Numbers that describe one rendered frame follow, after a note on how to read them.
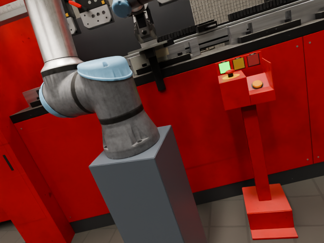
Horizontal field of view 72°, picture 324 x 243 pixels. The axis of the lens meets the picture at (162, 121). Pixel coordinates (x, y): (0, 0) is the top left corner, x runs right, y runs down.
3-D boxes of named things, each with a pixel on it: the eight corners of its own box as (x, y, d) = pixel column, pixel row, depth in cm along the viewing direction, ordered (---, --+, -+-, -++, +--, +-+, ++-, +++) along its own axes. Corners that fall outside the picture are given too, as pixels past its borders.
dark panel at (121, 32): (65, 86, 182) (40, 31, 168) (66, 86, 184) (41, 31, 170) (199, 44, 170) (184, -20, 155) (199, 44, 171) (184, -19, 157)
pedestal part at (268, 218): (252, 240, 108) (248, 221, 104) (245, 203, 131) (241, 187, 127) (298, 238, 102) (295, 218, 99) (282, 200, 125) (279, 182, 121)
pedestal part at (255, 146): (259, 201, 114) (240, 103, 96) (256, 193, 119) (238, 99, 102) (271, 200, 112) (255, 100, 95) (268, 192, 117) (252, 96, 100)
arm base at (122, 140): (150, 155, 50) (136, 115, 47) (95, 162, 55) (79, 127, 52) (165, 127, 64) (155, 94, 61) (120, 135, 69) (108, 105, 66)
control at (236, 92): (224, 111, 94) (215, 69, 88) (222, 99, 108) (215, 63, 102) (276, 100, 88) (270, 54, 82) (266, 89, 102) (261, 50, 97)
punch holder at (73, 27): (50, 41, 118) (36, 8, 113) (58, 41, 126) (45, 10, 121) (76, 32, 117) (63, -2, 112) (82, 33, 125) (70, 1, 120)
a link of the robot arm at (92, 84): (126, 116, 49) (103, 54, 44) (83, 123, 55) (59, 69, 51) (150, 98, 58) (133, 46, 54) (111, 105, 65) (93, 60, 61)
